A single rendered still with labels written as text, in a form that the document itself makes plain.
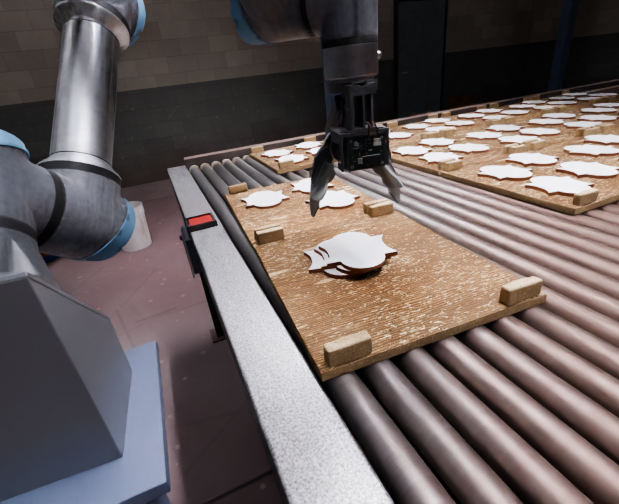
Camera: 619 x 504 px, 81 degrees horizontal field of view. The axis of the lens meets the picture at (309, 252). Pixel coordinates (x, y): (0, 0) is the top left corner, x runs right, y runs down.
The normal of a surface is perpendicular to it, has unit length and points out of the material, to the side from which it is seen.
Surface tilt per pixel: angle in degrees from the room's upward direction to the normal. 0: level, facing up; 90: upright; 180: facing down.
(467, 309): 0
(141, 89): 90
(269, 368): 0
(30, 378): 90
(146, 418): 0
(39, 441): 90
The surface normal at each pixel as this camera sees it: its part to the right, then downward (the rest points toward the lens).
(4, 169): 0.87, -0.40
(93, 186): 0.73, -0.18
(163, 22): 0.40, 0.37
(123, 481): -0.11, -0.89
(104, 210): 0.94, -0.11
